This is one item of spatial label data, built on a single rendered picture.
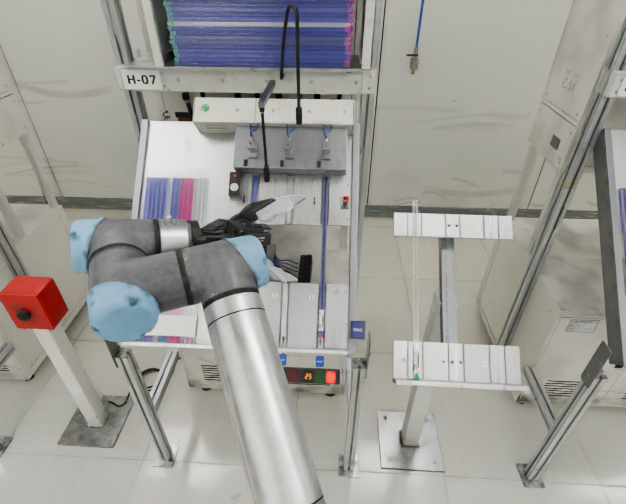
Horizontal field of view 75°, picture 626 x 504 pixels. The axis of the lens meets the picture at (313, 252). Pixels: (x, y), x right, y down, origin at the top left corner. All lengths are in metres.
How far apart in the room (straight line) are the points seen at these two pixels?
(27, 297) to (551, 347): 1.86
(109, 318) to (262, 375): 0.18
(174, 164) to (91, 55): 1.88
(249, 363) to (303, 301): 0.75
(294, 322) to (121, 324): 0.76
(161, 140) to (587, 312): 1.58
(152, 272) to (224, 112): 0.87
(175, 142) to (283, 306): 0.63
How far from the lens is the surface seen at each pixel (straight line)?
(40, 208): 2.46
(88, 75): 3.25
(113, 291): 0.51
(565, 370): 1.99
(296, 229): 1.89
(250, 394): 0.48
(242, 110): 1.32
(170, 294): 0.53
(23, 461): 2.18
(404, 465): 1.86
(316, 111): 1.29
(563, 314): 1.73
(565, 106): 1.81
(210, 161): 1.36
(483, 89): 2.98
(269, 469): 0.48
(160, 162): 1.42
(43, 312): 1.60
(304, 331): 1.22
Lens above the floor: 1.65
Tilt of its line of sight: 36 degrees down
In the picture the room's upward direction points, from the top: straight up
